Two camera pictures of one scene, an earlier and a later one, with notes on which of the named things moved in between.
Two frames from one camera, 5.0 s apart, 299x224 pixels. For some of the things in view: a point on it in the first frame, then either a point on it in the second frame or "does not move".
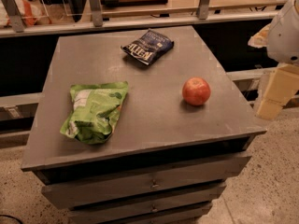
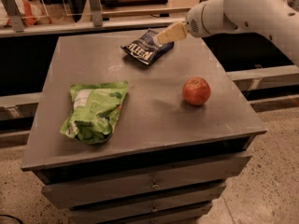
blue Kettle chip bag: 149,48 does not move
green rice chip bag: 94,111 does not move
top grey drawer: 144,183 does not move
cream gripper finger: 281,88 -> 175,31
